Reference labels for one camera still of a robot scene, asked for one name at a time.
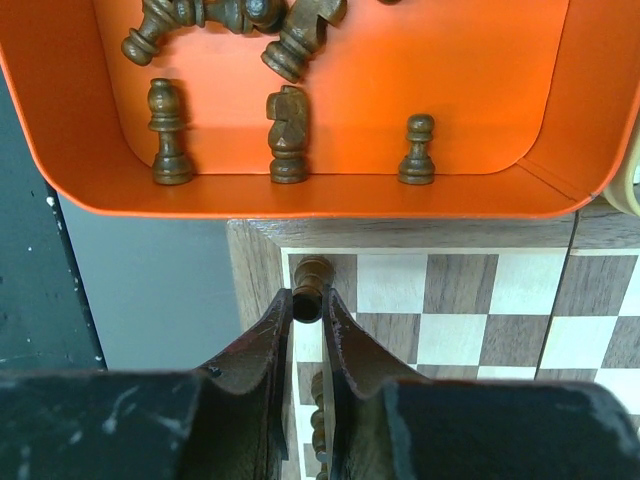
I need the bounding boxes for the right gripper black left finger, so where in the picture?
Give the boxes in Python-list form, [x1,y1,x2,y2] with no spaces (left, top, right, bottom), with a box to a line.
[1,289,293,479]

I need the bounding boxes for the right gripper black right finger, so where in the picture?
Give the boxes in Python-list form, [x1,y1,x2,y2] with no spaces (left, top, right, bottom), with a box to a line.
[323,288,639,479]

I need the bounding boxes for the dark pawn placed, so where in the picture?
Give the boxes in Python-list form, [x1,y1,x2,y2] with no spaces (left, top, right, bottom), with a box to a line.
[293,255,335,324]
[310,372,329,480]

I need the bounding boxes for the wooden chess board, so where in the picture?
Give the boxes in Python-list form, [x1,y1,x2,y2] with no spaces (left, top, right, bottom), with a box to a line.
[225,204,640,480]

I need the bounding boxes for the dark pawn in orange tin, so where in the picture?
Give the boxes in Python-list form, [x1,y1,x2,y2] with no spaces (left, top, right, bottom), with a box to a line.
[397,114,435,185]

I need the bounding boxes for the orange tin box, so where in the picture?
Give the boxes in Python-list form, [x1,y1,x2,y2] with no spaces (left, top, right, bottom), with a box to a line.
[1,1,639,218]

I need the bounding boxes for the dark knight in orange tin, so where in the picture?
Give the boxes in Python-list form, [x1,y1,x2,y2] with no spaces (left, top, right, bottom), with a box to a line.
[266,85,310,184]

